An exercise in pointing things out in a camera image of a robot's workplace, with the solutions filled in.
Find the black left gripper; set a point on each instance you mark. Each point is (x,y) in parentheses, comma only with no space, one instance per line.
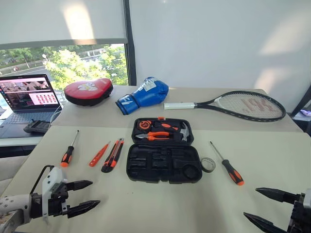
(57,206)

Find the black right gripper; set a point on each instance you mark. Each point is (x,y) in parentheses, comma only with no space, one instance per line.
(297,218)

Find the orange black screwdriver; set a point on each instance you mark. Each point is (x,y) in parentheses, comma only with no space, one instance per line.
(233,173)
(66,156)

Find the orange test pen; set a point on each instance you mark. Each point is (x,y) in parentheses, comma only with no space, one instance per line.
(97,156)

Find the orange black utility knife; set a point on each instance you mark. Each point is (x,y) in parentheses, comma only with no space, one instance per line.
(110,161)

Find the black plastic tool case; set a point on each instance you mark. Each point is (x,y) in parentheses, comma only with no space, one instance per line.
(145,171)

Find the grey tape roll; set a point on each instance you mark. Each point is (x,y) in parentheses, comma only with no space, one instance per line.
(209,170)

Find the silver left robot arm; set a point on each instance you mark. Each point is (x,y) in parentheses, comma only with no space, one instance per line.
(12,204)

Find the beige upholstered seat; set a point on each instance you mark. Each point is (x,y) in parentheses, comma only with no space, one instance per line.
(12,170)

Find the black handheld controller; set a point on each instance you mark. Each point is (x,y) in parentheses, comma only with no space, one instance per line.
(36,126)

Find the dark side table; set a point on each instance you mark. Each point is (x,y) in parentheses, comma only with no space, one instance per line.
(303,123)

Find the orange black tape measure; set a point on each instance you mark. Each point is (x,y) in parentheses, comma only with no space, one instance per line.
(143,124)

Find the purple cloth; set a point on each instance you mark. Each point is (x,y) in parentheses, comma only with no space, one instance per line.
(306,113)

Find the red punch pad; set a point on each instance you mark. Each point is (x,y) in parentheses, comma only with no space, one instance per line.
(85,89)

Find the black orange stubby tool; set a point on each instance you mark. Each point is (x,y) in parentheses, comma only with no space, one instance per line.
(166,126)

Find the black metal stand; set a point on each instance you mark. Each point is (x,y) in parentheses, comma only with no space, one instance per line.
(301,102)

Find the grey open laptop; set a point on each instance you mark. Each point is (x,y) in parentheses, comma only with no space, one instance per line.
(24,97)

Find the steel claw hammer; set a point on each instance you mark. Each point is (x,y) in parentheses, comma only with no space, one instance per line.
(185,136)

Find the blue boxing glove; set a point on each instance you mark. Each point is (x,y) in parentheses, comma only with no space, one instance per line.
(148,94)

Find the black tennis racket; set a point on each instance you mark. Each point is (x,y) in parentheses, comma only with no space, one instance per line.
(179,105)

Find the white roller blind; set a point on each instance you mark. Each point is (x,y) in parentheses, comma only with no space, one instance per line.
(48,19)

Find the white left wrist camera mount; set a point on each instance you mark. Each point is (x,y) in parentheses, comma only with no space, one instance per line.
(52,178)

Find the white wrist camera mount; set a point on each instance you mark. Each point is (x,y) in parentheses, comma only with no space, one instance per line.
(52,178)
(308,199)

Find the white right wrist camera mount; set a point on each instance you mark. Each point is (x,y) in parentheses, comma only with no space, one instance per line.
(308,199)

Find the dark window frame post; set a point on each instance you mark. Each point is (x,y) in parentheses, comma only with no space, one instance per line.
(130,48)

